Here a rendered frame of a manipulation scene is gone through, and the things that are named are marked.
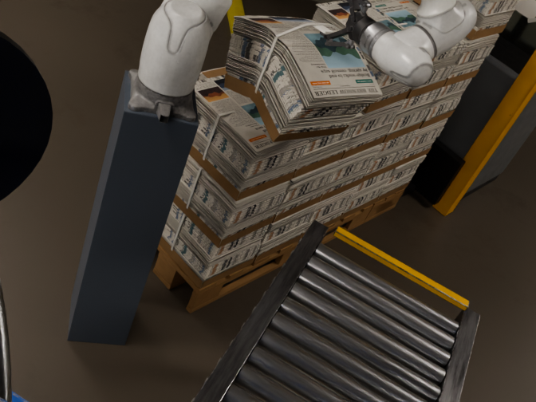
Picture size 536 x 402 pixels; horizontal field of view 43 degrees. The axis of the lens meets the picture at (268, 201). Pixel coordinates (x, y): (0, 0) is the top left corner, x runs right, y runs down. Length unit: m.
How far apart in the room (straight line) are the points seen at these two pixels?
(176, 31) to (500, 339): 2.22
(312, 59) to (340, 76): 0.10
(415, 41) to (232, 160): 0.76
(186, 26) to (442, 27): 0.65
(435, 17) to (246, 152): 0.73
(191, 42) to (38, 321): 1.24
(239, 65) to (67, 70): 1.78
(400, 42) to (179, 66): 0.57
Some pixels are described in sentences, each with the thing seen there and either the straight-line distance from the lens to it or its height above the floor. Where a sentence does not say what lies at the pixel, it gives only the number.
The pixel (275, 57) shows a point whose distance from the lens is 2.01.
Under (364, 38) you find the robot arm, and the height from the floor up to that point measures 1.32.
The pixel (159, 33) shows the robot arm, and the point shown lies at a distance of 1.77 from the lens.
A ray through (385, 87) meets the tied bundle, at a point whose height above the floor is 0.94.
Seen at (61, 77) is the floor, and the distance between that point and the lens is 3.72.
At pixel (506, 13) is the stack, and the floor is 1.17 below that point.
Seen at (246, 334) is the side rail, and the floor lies 0.80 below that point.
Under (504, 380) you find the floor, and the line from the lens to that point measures 3.24.
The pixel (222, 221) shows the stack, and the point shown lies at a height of 0.49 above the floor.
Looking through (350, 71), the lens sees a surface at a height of 1.16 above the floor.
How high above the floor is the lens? 2.05
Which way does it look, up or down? 38 degrees down
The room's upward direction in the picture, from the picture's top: 24 degrees clockwise
